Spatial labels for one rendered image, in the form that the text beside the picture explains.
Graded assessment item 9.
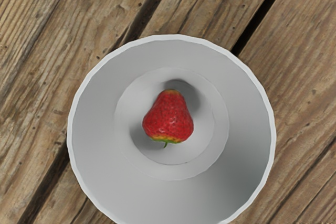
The red strawberry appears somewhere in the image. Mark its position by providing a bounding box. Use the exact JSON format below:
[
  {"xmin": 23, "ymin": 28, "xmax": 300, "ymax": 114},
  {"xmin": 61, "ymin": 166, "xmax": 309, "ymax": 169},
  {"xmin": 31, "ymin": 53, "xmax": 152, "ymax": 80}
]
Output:
[{"xmin": 142, "ymin": 89, "xmax": 195, "ymax": 148}]

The white round plate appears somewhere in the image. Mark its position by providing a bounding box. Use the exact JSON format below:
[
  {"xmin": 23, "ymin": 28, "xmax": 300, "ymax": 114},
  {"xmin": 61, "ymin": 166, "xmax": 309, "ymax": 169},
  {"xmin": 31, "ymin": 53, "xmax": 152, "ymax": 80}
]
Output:
[{"xmin": 67, "ymin": 34, "xmax": 278, "ymax": 224}]

